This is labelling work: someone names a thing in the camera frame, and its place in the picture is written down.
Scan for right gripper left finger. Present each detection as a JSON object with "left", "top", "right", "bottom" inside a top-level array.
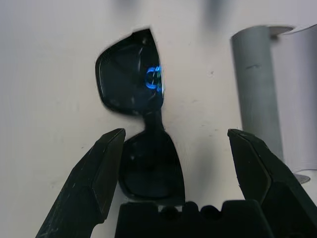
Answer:
[{"left": 34, "top": 128, "right": 126, "bottom": 238}]

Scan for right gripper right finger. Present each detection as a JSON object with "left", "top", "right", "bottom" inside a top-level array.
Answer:
[{"left": 227, "top": 128, "right": 317, "bottom": 238}]

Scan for grey glasses case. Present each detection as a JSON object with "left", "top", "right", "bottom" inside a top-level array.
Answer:
[{"left": 230, "top": 24, "right": 317, "bottom": 184}]

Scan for black sunglasses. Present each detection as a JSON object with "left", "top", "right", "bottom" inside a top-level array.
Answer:
[{"left": 95, "top": 28, "right": 186, "bottom": 206}]

